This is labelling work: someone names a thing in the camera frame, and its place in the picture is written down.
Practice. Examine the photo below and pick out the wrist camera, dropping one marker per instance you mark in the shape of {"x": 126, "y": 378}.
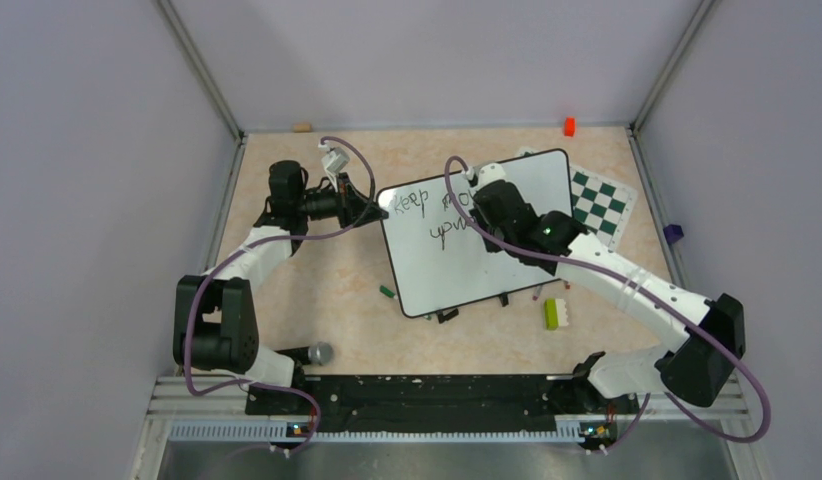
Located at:
{"x": 483, "y": 175}
{"x": 334, "y": 161}

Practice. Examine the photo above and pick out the cork stopper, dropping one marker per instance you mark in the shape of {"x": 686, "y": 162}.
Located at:
{"x": 302, "y": 127}

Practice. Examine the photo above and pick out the green white chess mat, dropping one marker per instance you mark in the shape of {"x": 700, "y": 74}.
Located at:
{"x": 600, "y": 205}

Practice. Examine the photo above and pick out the green cap marker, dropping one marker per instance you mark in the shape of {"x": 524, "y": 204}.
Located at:
{"x": 387, "y": 292}

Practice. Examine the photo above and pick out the green lego brick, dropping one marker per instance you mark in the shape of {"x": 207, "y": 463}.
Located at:
{"x": 551, "y": 314}

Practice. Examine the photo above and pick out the orange block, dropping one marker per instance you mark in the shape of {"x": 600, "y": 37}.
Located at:
{"x": 569, "y": 126}

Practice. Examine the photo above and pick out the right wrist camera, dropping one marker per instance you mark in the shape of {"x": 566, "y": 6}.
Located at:
{"x": 483, "y": 175}

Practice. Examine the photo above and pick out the slotted cable duct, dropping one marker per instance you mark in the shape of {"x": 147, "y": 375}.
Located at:
{"x": 281, "y": 432}

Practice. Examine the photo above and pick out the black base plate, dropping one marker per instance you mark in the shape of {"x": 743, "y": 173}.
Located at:
{"x": 439, "y": 403}

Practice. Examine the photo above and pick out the white whiteboard black frame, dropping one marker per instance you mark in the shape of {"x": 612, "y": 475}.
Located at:
{"x": 440, "y": 263}

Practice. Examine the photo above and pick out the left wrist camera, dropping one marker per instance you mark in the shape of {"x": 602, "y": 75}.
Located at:
{"x": 334, "y": 161}

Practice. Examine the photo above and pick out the white lego brick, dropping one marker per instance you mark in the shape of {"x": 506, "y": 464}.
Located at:
{"x": 562, "y": 312}

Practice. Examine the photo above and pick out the purple block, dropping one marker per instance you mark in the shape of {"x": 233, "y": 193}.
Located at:
{"x": 673, "y": 233}

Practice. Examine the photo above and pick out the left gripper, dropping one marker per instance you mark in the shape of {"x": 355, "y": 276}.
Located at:
{"x": 350, "y": 202}

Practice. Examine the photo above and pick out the microphone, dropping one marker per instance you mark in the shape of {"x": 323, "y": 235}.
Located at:
{"x": 319, "y": 354}

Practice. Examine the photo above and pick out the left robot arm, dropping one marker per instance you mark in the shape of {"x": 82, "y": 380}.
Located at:
{"x": 215, "y": 324}

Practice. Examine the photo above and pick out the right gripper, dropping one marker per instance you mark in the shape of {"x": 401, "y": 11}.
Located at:
{"x": 479, "y": 216}

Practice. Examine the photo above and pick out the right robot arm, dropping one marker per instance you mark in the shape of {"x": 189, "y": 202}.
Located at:
{"x": 695, "y": 332}

